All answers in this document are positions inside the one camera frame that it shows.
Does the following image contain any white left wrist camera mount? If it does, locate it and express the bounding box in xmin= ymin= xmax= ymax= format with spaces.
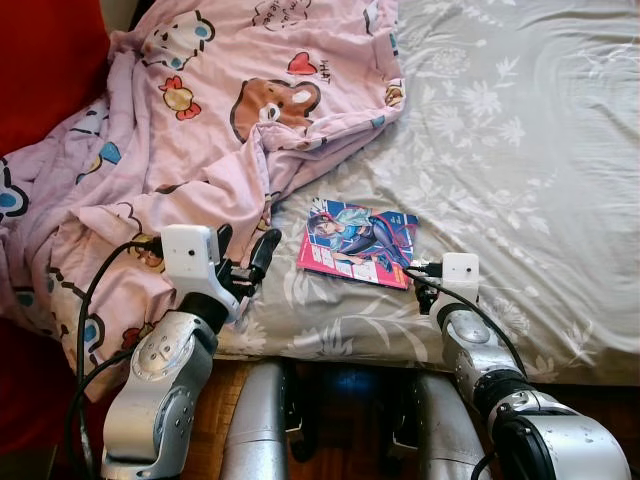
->
xmin=158 ymin=224 xmax=243 ymax=323

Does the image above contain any red cushion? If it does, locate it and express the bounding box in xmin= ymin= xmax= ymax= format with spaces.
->
xmin=0 ymin=0 xmax=111 ymax=480

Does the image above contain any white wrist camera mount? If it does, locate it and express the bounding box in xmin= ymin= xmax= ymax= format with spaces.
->
xmin=158 ymin=224 xmax=243 ymax=323
xmin=440 ymin=253 xmax=481 ymax=306

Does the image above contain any silver robot leg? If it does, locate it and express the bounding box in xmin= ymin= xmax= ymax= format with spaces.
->
xmin=220 ymin=360 xmax=291 ymax=480
xmin=415 ymin=372 xmax=491 ymax=480

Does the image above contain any silver right robot leg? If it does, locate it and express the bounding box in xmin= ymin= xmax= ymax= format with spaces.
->
xmin=415 ymin=372 xmax=491 ymax=480

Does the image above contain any colourful comic book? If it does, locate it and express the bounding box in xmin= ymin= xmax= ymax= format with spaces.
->
xmin=296 ymin=198 xmax=421 ymax=291

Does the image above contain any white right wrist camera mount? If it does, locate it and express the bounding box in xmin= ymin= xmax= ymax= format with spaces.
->
xmin=440 ymin=253 xmax=481 ymax=306

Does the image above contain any silver left robot leg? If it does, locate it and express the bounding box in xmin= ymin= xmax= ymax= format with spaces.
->
xmin=220 ymin=360 xmax=291 ymax=480

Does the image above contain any pink cartoon bear blanket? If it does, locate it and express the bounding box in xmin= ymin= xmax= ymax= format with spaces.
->
xmin=0 ymin=0 xmax=406 ymax=403

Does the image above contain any grey floral bed sheet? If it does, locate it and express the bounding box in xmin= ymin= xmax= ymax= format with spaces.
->
xmin=215 ymin=0 xmax=640 ymax=386

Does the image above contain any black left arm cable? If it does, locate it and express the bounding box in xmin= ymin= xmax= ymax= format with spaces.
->
xmin=62 ymin=238 xmax=163 ymax=480

